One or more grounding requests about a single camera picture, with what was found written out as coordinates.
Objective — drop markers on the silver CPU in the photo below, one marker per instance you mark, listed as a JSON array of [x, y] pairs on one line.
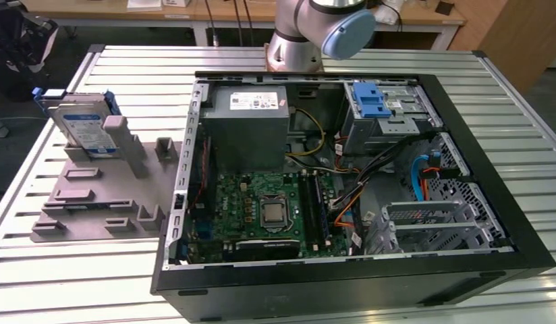
[[273, 212]]

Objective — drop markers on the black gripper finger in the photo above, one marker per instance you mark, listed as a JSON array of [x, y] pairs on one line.
[[42, 44], [3, 50]]

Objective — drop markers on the green motherboard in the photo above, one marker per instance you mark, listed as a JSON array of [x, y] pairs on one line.
[[242, 192]]

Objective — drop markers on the black open PC case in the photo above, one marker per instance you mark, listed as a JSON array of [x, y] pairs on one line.
[[305, 290]]

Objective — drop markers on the white plastic bag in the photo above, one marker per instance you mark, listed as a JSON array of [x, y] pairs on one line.
[[389, 13]]

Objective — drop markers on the grey parts rack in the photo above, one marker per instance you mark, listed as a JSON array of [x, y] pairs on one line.
[[117, 189]]

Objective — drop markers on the black RAM slot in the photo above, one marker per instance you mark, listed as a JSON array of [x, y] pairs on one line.
[[309, 209]]

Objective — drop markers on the blue drive cage latch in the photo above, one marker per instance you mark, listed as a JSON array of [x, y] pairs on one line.
[[369, 98]]

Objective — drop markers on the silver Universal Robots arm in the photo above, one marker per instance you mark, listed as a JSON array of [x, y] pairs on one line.
[[297, 20]]

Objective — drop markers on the hard disk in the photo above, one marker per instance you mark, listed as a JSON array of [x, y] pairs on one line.
[[85, 128]]

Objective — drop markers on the white paper sheet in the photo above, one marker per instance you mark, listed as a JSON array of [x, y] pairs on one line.
[[143, 4]]

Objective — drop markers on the CPU socket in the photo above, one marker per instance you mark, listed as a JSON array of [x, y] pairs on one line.
[[274, 198]]

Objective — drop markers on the wooden cabinet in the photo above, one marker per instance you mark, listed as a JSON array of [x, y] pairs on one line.
[[521, 33]]

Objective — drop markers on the grey power supply unit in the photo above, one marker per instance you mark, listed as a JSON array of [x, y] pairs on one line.
[[247, 141]]

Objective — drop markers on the grey metal drive cage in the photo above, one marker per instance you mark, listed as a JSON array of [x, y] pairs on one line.
[[395, 128]]

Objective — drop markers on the wooden desk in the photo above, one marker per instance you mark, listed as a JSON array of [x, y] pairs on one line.
[[103, 13]]

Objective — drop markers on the grey metal disk bay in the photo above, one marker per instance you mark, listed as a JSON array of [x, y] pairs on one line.
[[436, 225]]

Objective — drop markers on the white small box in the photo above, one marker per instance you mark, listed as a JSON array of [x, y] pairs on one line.
[[177, 2]]

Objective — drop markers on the black graphics card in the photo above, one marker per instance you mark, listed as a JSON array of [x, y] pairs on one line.
[[265, 248]]

